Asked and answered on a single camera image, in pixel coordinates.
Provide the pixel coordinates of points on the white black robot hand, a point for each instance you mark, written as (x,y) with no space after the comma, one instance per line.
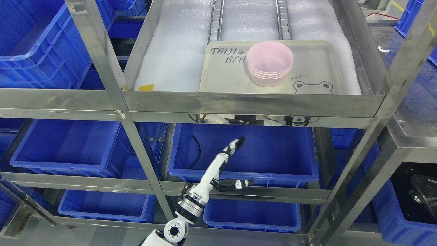
(220,171)

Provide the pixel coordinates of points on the pink ikea bowl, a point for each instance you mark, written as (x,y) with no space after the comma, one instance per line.
(269,56)

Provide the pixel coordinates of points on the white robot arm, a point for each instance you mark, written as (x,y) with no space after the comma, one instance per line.
(191,204)

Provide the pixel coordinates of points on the blue bin lower shelf centre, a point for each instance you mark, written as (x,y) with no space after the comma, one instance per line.
(273,156)

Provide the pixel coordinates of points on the blue bin shelf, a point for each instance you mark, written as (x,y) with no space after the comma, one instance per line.
(74,148)
(273,156)
(125,207)
(253,215)

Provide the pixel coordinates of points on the blue bin bottom shelf centre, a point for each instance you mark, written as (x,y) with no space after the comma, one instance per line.
(253,215)

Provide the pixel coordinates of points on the blue bin bottom shelf left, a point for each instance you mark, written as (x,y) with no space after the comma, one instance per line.
(125,207)

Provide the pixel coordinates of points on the stack of pink bowls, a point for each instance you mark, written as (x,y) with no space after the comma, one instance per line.
(265,79)

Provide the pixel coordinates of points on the blue bin lower shelf left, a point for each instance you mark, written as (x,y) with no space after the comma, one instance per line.
(74,148)

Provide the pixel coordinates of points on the stainless steel shelf rack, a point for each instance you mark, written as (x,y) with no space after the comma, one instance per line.
(323,137)

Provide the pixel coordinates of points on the beige plastic tray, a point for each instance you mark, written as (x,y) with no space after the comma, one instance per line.
(315,69)

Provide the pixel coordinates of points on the white foam sheet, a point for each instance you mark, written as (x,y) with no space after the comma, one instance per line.
(205,46)

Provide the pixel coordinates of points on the blue bin with helmet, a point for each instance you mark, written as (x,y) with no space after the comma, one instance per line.
(402,216)

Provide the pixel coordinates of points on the black helmet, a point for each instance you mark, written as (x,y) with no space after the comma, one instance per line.
(420,194)

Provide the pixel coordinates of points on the large blue crate upper left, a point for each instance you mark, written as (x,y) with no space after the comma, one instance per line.
(40,46)

